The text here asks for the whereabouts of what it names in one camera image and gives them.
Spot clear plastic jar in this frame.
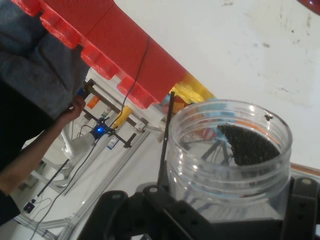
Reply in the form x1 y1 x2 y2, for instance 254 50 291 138
166 99 293 221

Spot thin black wire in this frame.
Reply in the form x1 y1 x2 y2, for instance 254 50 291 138
29 34 151 240

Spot black tripod stand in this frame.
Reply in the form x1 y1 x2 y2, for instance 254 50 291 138
156 91 236 187

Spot person's bare forearm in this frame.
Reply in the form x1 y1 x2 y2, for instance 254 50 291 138
0 113 76 196

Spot person in jeans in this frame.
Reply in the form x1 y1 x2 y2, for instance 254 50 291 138
0 0 91 226

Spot orange small handle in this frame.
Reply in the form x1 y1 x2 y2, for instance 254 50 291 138
86 96 101 110

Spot white plastic object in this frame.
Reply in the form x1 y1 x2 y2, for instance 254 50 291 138
62 131 97 161

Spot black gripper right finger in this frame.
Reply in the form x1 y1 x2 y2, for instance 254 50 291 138
279 175 320 240

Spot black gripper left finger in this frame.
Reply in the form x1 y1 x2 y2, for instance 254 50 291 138
77 159 216 240

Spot yellow building block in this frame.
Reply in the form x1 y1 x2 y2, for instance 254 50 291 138
171 74 216 106

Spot yellow cylindrical handle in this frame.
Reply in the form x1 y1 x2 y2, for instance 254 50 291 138
111 105 132 130

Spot red building block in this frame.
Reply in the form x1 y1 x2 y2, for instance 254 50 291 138
11 0 187 111

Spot black device blue light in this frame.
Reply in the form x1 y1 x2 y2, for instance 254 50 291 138
92 119 112 137

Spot person's bare hand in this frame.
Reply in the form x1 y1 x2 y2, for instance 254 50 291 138
59 95 87 124

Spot red bowl black rim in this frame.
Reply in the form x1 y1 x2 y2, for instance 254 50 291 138
296 0 320 13

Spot small black seed portion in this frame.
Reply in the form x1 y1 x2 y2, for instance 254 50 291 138
216 124 280 166

